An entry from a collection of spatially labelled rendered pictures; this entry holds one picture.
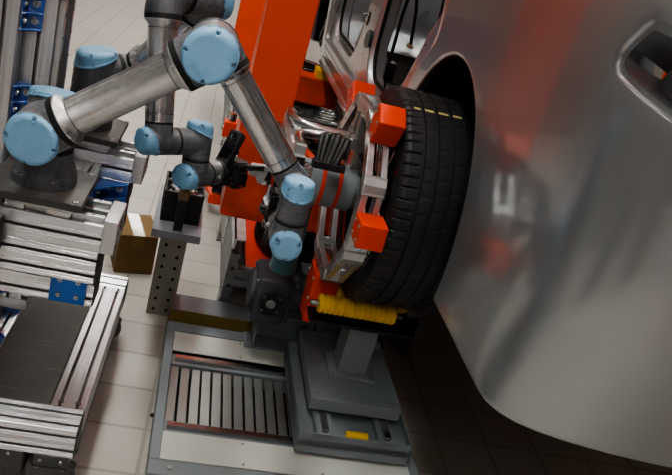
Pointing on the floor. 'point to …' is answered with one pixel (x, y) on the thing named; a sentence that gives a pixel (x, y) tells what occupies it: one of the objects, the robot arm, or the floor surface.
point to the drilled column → (165, 275)
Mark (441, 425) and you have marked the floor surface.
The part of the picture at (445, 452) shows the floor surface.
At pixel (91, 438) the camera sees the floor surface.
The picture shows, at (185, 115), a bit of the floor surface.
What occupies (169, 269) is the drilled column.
